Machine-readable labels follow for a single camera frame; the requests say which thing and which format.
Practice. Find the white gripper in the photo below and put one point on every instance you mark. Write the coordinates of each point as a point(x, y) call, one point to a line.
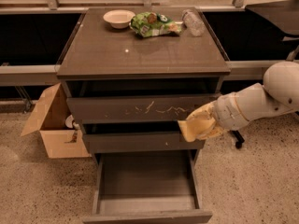
point(228, 111)

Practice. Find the yellow sponge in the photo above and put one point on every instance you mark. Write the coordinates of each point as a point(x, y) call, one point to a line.
point(189, 129)

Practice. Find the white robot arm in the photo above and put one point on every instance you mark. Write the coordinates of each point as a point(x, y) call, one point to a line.
point(278, 95)

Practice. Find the grey middle drawer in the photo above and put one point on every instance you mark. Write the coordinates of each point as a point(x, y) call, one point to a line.
point(137, 142)

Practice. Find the grey drawer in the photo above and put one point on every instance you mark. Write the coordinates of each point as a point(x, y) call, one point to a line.
point(156, 187)
point(137, 142)
point(135, 108)

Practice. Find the grey top drawer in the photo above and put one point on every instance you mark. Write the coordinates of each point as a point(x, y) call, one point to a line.
point(135, 108)

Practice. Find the grey bottom drawer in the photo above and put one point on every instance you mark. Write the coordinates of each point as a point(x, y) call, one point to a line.
point(156, 187)

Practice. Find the grey drawer cabinet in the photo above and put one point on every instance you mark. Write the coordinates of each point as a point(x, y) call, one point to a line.
point(106, 62)

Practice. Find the clear plastic bottle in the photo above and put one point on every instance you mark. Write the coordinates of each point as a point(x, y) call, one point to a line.
point(193, 22)

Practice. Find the green chip bag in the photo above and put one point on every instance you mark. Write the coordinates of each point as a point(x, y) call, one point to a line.
point(151, 24)

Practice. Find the black rolling table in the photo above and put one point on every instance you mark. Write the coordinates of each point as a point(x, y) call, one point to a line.
point(259, 35)

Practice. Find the white bowl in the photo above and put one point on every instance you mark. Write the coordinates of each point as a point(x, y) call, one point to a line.
point(118, 19)

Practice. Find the white cup in box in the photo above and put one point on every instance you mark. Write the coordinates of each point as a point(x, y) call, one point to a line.
point(70, 123)

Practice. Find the cardboard box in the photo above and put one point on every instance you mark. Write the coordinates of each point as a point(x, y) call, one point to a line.
point(48, 118)

